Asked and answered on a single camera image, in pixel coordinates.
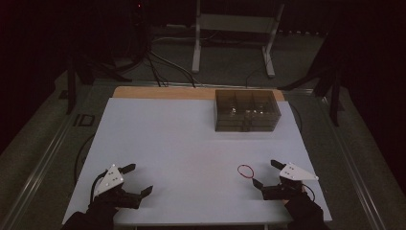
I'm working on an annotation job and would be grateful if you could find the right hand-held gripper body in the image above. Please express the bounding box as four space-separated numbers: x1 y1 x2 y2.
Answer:
260 162 320 201

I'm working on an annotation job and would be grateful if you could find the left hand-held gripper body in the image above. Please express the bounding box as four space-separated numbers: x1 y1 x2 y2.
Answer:
90 163 144 210

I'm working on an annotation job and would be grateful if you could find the red hair tie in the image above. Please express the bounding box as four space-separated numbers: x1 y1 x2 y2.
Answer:
237 164 256 180

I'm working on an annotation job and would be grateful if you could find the smoky transparent drawer box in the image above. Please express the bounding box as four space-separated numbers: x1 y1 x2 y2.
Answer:
214 89 282 133

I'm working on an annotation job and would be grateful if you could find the person's right hand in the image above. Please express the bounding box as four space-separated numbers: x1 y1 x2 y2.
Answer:
282 187 313 210

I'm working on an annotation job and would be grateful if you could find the person's left hand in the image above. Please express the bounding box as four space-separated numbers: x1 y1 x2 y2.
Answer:
90 195 122 219

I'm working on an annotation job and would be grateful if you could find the white table mat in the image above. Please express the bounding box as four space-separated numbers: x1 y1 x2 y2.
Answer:
61 97 333 226

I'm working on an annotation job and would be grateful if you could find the white metal stand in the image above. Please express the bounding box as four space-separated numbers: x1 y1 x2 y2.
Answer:
191 0 286 79

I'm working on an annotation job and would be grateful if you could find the dark equipment with red light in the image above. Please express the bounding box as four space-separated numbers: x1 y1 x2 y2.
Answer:
126 0 151 63

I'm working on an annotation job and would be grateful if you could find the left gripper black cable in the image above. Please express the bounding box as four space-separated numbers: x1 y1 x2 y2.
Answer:
89 169 109 204

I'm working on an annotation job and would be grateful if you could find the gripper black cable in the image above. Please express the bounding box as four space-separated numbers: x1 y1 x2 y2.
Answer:
301 183 317 203
89 169 109 204

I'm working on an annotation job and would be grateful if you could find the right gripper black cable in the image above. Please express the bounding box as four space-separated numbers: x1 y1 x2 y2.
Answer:
301 183 317 203

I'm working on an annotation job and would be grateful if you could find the black cable under table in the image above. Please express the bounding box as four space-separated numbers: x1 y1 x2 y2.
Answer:
73 132 96 187
288 101 304 134

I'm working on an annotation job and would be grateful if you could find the metal floor rail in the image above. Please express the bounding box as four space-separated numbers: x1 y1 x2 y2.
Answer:
320 95 388 230
0 104 89 230

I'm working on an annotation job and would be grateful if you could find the thin black floor cable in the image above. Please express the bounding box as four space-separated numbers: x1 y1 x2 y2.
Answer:
244 65 273 89

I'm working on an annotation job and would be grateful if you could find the black floor cable bundle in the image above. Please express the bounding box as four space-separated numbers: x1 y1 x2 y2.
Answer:
144 50 197 89

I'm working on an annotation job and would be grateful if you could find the white floor cable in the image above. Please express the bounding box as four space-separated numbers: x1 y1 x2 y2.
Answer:
150 34 196 45

